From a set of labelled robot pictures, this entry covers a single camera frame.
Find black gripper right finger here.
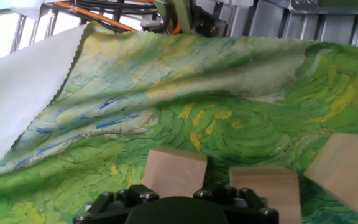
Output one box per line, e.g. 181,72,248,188
193,183,280,224

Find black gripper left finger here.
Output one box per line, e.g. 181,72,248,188
73,184,160,224

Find wooden cube block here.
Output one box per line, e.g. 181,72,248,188
142,145,208,199
229,166,303,224
303,132,358,223

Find green blue painting print cloth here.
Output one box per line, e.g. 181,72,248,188
0,21,358,224

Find orange cable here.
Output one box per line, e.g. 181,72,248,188
53,1,183,35

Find aluminium frame bar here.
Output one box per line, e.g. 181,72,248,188
154,0,195,35

